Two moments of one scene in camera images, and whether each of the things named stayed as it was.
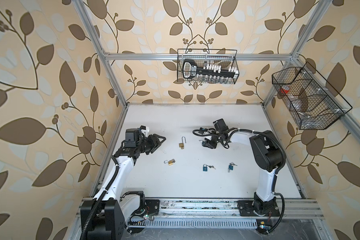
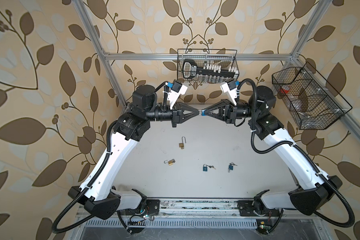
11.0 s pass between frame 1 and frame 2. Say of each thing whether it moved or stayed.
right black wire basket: stayed
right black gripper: moved
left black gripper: moved
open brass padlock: stayed
